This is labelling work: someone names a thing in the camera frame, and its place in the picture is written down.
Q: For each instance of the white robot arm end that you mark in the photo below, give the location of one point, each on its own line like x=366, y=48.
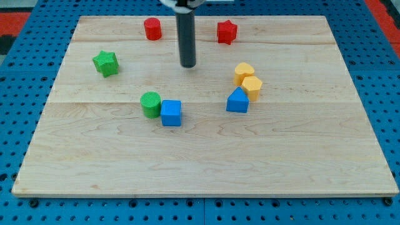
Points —
x=182, y=6

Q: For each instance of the red star block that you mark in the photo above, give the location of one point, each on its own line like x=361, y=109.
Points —
x=226, y=32

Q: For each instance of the green star block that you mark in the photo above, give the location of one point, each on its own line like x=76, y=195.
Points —
x=106, y=63

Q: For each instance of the blue cube block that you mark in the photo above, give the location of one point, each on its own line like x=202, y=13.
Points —
x=171, y=113

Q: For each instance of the blue triangle block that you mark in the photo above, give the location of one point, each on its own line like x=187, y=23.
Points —
x=237, y=101

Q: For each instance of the green cylinder block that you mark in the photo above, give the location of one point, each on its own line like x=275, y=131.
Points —
x=151, y=104

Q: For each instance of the yellow pentagon block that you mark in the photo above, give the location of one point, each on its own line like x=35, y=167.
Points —
x=251, y=85

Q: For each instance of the yellow heart block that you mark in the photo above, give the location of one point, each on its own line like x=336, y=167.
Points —
x=241, y=71

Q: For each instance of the light wooden board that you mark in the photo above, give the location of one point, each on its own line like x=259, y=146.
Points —
x=307, y=136

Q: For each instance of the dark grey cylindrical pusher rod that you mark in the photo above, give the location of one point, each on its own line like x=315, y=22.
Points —
x=186, y=39

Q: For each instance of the red cylinder block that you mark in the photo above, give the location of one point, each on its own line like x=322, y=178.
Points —
x=152, y=27

